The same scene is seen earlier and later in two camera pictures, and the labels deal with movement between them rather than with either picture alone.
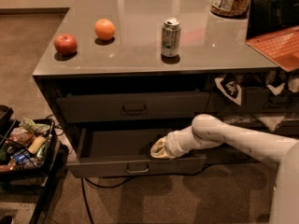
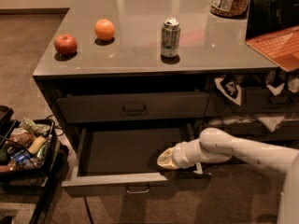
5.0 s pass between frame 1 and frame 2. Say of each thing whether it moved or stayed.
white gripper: moved
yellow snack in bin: stayed
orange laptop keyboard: stayed
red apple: stayed
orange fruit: stayed
